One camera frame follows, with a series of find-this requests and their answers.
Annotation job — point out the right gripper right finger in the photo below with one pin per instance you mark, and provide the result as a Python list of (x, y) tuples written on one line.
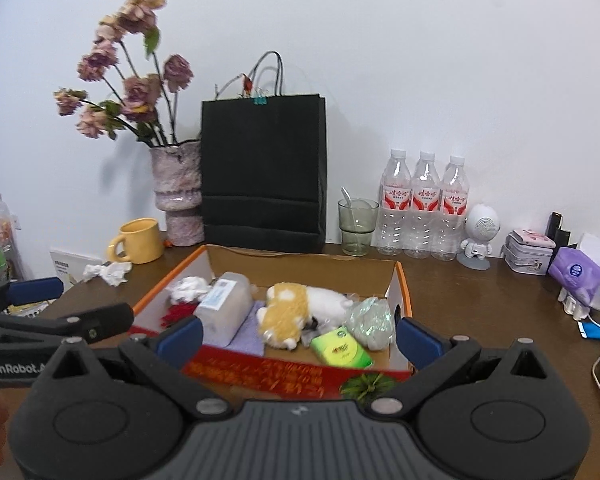
[(437, 361)]

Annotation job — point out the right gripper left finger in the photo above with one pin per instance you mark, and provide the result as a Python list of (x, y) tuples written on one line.
[(157, 362)]

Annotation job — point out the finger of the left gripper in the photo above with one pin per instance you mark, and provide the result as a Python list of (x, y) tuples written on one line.
[(14, 293), (92, 325)]

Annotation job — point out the red artificial flower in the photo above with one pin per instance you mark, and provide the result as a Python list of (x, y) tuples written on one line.
[(178, 312)]

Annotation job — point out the iridescent plastic bag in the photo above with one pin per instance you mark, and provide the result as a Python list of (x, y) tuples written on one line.
[(371, 323)]

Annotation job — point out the translucent plastic container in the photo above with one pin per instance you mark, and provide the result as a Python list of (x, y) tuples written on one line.
[(224, 309)]

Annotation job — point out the green tissue pack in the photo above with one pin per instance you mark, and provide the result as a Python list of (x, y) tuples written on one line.
[(338, 348)]

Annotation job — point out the yellow white plush toy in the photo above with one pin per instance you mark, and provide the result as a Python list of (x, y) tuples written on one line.
[(292, 308)]

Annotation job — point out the white tissue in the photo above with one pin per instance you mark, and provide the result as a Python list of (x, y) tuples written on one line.
[(188, 290), (113, 273)]

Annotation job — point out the purple knitted cloth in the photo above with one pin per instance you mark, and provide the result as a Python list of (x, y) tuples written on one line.
[(247, 340)]

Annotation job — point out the yellow ceramic mug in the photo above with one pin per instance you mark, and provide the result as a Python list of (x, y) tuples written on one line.
[(138, 242)]

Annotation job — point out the orange cardboard pumpkin box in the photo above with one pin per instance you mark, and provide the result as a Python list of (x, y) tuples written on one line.
[(282, 374)]

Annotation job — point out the right clear water bottle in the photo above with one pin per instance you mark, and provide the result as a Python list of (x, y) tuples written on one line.
[(449, 223)]

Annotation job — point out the clear water bottle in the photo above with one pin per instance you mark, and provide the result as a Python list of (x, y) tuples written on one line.
[(425, 202), (395, 194), (449, 223)]

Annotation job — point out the middle clear water bottle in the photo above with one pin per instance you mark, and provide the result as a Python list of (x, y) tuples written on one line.
[(425, 202)]

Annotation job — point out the left clear water bottle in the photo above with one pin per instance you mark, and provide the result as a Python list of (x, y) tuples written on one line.
[(395, 194)]

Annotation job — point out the grey printed tin box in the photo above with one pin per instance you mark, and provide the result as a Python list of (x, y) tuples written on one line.
[(528, 252)]

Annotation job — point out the white robot figurine speaker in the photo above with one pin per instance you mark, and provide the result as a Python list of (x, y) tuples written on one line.
[(481, 227)]

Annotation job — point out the green tinted drinking glass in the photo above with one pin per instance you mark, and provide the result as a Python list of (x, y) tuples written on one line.
[(357, 224)]

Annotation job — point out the purple tissue pack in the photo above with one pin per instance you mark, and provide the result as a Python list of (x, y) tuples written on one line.
[(578, 275)]

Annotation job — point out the black lipstick tubes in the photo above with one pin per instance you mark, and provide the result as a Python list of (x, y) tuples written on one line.
[(555, 232)]

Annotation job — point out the pink marbled ceramic vase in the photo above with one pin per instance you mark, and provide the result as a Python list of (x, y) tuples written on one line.
[(177, 188)]

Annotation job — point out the clear spoon in glass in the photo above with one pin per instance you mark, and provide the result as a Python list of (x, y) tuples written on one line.
[(347, 197)]

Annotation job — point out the black paper shopping bag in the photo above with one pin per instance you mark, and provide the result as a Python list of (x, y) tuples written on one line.
[(264, 169)]

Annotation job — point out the dried rose bouquet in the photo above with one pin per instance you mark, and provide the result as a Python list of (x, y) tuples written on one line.
[(143, 89)]

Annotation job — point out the teal binder clip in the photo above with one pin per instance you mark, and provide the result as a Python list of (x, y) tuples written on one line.
[(259, 98)]

